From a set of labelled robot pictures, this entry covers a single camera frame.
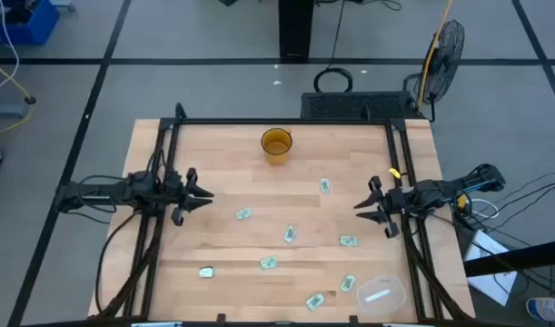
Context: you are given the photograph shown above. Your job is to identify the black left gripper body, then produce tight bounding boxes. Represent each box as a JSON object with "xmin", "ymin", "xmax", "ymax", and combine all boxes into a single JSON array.
[{"xmin": 161, "ymin": 170, "xmax": 187, "ymax": 213}]

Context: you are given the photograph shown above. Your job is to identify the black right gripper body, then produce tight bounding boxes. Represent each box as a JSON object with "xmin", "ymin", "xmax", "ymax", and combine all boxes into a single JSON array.
[{"xmin": 383, "ymin": 186, "xmax": 412, "ymax": 217}]

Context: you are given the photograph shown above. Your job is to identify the white paper strip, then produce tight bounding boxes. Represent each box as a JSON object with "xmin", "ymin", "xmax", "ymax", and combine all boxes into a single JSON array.
[{"xmin": 364, "ymin": 289, "xmax": 391, "ymax": 303}]

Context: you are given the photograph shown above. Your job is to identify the orange plastic cup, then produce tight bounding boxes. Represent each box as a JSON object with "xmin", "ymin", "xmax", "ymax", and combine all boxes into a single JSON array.
[{"xmin": 260, "ymin": 127, "xmax": 293, "ymax": 165}]

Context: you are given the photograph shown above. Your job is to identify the clear plastic container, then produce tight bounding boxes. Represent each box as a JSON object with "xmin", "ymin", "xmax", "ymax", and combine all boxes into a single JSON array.
[{"xmin": 356, "ymin": 274, "xmax": 408, "ymax": 317}]

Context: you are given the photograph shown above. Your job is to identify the white box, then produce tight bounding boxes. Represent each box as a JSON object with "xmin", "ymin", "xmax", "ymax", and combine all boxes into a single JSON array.
[{"xmin": 464, "ymin": 229, "xmax": 519, "ymax": 307}]

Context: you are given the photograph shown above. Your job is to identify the black beam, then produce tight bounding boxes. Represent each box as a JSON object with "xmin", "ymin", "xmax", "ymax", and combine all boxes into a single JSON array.
[{"xmin": 462, "ymin": 238, "xmax": 555, "ymax": 278}]

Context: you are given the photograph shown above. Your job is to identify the black floor fan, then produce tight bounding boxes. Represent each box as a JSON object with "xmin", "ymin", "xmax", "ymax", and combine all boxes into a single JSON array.
[{"xmin": 403, "ymin": 18, "xmax": 467, "ymax": 123}]

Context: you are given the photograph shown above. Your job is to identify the person's shoe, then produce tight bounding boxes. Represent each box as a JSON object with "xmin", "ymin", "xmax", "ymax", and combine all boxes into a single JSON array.
[{"xmin": 525, "ymin": 296, "xmax": 555, "ymax": 322}]

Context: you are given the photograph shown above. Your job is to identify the black pillar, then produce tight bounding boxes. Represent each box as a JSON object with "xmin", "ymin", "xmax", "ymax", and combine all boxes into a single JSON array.
[{"xmin": 278, "ymin": 0, "xmax": 315, "ymax": 64}]

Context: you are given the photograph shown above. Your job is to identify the blue bin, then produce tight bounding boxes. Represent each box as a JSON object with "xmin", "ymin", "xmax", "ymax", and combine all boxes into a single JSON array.
[{"xmin": 0, "ymin": 0, "xmax": 61, "ymax": 46}]

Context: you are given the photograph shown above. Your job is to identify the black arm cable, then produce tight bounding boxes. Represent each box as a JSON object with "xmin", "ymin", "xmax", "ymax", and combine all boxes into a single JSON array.
[{"xmin": 94, "ymin": 211, "xmax": 140, "ymax": 314}]

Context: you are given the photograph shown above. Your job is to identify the black coiled cable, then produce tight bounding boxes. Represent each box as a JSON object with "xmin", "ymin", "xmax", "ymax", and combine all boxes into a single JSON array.
[{"xmin": 312, "ymin": 0, "xmax": 354, "ymax": 94}]

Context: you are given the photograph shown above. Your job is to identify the black floor cable bundle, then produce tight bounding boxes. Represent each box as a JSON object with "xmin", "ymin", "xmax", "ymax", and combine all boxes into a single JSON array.
[{"xmin": 458, "ymin": 165, "xmax": 555, "ymax": 301}]

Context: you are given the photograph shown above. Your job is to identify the yellow hanging cable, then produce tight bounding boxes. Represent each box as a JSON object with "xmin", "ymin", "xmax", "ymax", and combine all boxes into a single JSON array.
[{"xmin": 416, "ymin": 0, "xmax": 455, "ymax": 111}]

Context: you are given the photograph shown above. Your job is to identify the yellow floor cable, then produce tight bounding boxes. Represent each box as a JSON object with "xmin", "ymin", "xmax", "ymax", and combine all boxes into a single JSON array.
[{"xmin": 0, "ymin": 54, "xmax": 36, "ymax": 140}]

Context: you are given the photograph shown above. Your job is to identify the white cable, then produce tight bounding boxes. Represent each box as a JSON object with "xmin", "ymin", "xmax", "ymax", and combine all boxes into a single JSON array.
[{"xmin": 0, "ymin": 0, "xmax": 22, "ymax": 100}]

